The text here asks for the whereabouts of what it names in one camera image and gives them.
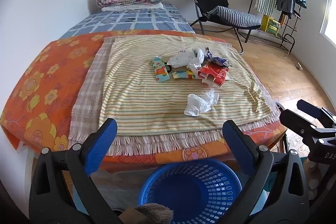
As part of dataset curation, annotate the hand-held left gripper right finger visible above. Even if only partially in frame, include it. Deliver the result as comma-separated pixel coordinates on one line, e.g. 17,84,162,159
223,120,310,224

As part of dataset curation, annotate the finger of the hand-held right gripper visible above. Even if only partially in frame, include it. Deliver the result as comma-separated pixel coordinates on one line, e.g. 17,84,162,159
279,109,336,144
297,99,336,125

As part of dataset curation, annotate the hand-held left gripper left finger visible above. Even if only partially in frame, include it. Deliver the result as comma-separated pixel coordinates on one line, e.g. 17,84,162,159
29,118,124,224

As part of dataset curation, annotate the white tissue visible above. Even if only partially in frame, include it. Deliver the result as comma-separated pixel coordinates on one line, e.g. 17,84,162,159
184,90,219,117

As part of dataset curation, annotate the blue plastic basket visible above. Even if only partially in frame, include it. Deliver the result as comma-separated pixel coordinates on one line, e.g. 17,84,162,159
138,158,243,224

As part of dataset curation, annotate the torn red carton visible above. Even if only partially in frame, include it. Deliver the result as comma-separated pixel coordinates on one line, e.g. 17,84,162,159
197,63,230,85

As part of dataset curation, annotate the foil wrapper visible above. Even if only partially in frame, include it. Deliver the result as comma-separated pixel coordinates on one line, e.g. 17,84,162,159
204,47,231,68

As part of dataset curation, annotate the teal orange carton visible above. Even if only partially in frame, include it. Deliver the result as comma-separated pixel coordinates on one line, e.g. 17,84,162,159
152,56,170,83

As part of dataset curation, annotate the white plastic bag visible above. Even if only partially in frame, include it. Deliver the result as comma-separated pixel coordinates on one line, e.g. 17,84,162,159
167,48,205,73

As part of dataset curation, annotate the plaid fringed cloth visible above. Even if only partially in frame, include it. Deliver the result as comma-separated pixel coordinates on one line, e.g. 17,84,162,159
69,36,282,156

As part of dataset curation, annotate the yellow striped cloth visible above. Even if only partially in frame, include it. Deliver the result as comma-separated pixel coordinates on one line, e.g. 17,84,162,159
98,34,272,136

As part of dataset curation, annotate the black metal clothes rack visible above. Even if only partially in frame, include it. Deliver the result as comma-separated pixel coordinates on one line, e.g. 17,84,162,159
248,0,305,52

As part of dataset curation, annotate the brown fuzzy cloth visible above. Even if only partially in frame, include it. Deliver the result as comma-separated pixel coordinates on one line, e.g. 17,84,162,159
118,203,174,224

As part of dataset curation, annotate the yellow plastic crate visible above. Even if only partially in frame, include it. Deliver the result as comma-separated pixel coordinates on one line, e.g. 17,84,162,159
261,15,281,37

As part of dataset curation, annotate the window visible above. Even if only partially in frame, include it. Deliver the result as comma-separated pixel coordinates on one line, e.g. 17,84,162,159
319,0,336,45

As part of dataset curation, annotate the orange floral blanket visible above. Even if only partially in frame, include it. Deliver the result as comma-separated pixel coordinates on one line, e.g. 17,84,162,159
0,30,288,172

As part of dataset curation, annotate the black white striped cushion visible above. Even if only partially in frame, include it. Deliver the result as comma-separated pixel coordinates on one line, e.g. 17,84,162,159
207,6,262,28

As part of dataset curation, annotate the blue checkered bed sheet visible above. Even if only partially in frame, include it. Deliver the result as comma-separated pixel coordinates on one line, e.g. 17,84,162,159
58,4,196,39

